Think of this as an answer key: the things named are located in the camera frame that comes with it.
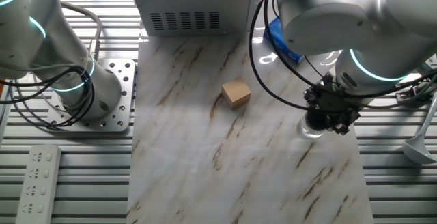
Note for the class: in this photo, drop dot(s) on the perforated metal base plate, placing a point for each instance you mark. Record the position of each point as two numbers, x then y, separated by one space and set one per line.
124 91

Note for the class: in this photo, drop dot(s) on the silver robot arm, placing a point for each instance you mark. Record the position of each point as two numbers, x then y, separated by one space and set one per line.
341 19

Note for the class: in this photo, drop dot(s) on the wooden block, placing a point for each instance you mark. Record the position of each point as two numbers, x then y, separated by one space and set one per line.
235 92

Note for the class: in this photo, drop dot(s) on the white power strip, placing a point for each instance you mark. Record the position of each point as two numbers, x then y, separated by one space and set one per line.
37 183

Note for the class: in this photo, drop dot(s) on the blue tissue pack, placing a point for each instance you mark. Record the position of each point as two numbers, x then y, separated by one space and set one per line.
274 29

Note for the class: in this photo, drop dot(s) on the clear glass jar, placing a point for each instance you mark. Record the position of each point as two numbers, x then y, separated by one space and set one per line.
305 133

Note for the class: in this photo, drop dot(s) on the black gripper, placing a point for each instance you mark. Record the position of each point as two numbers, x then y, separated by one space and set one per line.
331 101

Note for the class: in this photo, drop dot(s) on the metal clamp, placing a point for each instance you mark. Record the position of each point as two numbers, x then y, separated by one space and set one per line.
404 96

